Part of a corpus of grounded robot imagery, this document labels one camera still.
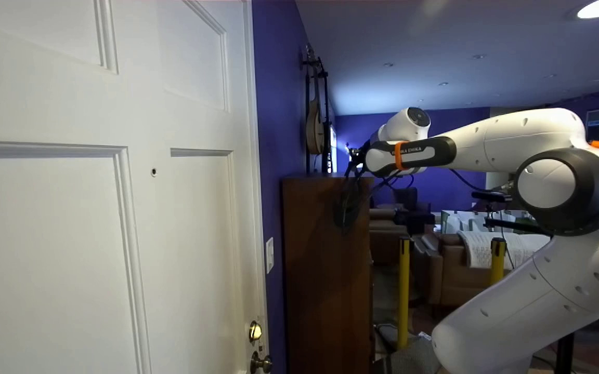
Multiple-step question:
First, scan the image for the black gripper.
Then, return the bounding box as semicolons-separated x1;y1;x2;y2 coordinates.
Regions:
344;146;368;181

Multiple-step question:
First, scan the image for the dark half head cap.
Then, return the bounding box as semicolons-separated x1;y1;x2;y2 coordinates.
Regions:
333;179;360;232

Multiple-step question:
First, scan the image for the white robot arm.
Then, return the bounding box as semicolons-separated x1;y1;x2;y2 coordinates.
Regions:
352;106;599;374

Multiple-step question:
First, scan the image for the brown wooden cabinet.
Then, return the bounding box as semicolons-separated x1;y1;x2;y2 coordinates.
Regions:
281;176;371;374

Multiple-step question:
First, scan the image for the white covered table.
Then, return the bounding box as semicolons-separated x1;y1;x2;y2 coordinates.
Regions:
441;208;556;271

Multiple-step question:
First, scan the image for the dark round door knob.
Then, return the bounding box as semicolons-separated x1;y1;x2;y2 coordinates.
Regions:
247;319;263;342

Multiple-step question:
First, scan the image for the white panel door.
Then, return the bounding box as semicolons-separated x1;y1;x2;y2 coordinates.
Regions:
0;0;263;374

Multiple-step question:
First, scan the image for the yellow stand post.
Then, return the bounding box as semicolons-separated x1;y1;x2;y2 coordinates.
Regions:
489;237;507;284
396;237;409;350

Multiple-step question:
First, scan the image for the black metal wall decoration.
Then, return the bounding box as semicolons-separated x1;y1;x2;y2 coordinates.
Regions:
299;44;330;175

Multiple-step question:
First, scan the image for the white wall light switch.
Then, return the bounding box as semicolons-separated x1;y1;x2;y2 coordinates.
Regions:
263;237;274;273

